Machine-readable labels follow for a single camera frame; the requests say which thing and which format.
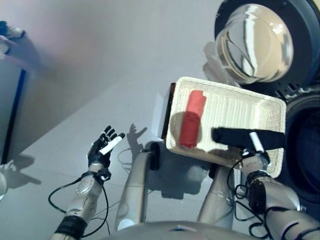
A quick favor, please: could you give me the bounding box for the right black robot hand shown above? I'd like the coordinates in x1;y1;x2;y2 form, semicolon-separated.
241;131;271;168

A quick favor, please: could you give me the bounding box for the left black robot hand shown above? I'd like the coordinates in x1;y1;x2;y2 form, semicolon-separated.
86;124;126;173

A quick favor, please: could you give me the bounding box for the black cloth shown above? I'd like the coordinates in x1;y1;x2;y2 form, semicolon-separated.
211;126;287;152

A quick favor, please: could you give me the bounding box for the red cloth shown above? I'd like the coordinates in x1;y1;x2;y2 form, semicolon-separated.
178;90;207;149

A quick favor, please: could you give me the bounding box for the white wicker laundry basket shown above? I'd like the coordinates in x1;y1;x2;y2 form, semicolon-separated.
165;76;288;180

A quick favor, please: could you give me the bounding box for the left silver robot leg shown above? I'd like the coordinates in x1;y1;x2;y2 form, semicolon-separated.
116;142;161;231

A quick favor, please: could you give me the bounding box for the silver robot leg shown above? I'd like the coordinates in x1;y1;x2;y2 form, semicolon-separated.
116;142;161;231
197;164;245;230

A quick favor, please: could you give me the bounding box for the right silver robot leg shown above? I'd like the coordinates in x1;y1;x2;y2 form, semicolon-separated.
197;164;245;230

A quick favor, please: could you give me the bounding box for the black stool under basket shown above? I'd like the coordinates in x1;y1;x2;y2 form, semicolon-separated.
159;82;177;141

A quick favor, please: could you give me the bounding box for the dark-edged grey panel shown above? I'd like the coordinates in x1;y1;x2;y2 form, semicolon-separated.
0;67;29;166

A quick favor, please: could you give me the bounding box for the round glass washer door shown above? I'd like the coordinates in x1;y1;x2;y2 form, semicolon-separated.
202;0;320;94

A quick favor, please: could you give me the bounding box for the grey robot torso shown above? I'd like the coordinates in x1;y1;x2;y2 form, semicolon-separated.
107;219;281;240

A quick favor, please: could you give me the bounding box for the person in white jacket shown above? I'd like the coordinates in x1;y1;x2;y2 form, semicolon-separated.
0;21;26;61

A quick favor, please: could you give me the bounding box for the thin white floor cable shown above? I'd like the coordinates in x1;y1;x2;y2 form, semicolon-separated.
116;146;141;166

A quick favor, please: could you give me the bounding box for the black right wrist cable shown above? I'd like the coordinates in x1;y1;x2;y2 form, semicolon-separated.
226;159;276;237

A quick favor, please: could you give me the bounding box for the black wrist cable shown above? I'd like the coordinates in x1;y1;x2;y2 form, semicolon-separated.
226;159;276;237
48;174;111;236

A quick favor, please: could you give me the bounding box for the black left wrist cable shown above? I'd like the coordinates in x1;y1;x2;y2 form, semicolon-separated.
48;174;111;236

